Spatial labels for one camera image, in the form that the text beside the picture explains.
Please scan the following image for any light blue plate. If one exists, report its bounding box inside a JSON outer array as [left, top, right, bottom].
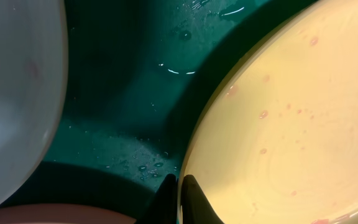
[[0, 0, 68, 204]]

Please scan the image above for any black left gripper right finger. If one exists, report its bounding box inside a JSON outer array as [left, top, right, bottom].
[[181, 175, 223, 224]]

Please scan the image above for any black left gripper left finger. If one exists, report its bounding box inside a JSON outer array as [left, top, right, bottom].
[[135, 174, 177, 224]]

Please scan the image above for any yellow plate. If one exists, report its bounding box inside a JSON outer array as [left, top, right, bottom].
[[181, 0, 358, 224]]

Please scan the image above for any teal plastic tray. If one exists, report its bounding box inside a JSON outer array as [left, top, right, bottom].
[[3, 0, 310, 219]]

